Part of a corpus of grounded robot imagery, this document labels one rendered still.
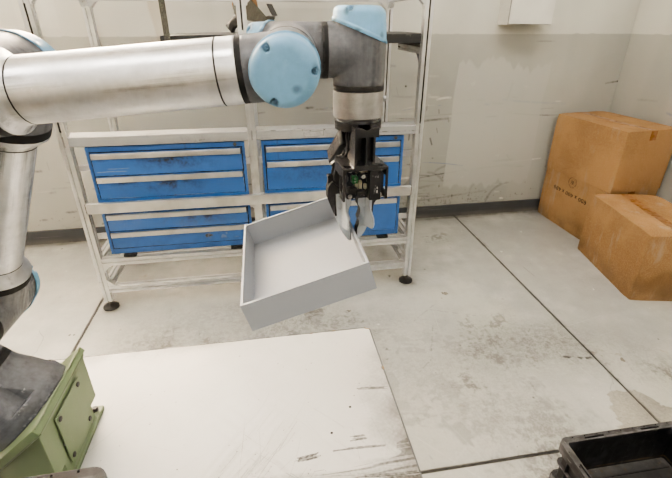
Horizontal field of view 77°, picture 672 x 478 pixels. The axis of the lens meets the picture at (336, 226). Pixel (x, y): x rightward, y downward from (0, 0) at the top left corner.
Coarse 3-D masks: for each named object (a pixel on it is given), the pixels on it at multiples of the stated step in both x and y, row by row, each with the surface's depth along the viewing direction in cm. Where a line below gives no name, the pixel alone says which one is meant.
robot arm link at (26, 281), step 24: (24, 48) 56; (48, 48) 61; (0, 144) 59; (24, 144) 60; (0, 168) 62; (24, 168) 64; (0, 192) 64; (24, 192) 67; (0, 216) 66; (24, 216) 69; (0, 240) 68; (24, 240) 73; (0, 264) 70; (24, 264) 76; (0, 288) 71; (24, 288) 76; (0, 312) 72
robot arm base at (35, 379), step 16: (0, 352) 68; (16, 352) 72; (0, 368) 67; (16, 368) 68; (32, 368) 69; (48, 368) 71; (64, 368) 74; (0, 384) 66; (16, 384) 67; (32, 384) 68; (48, 384) 69; (0, 400) 65; (16, 400) 67; (32, 400) 67; (0, 416) 64; (16, 416) 65; (32, 416) 66; (0, 432) 64; (16, 432) 65; (0, 448) 66
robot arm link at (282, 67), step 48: (0, 48) 47; (96, 48) 46; (144, 48) 45; (192, 48) 45; (240, 48) 45; (288, 48) 43; (0, 96) 45; (48, 96) 45; (96, 96) 46; (144, 96) 46; (192, 96) 47; (240, 96) 47; (288, 96) 45
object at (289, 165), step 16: (272, 144) 207; (288, 144) 209; (304, 144) 210; (320, 144) 211; (384, 144) 215; (400, 144) 216; (272, 160) 212; (288, 160) 212; (304, 160) 213; (320, 160) 214; (384, 160) 219; (400, 160) 222; (272, 176) 214; (288, 176) 216; (304, 176) 217; (320, 176) 218; (384, 176) 224; (400, 176) 226; (272, 192) 218; (272, 208) 220; (288, 208) 222; (352, 208) 229; (384, 208) 232; (352, 224) 233; (384, 224) 236
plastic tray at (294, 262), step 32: (256, 224) 86; (288, 224) 87; (320, 224) 87; (256, 256) 83; (288, 256) 80; (320, 256) 76; (352, 256) 74; (256, 288) 74; (288, 288) 63; (320, 288) 63; (352, 288) 64; (256, 320) 64
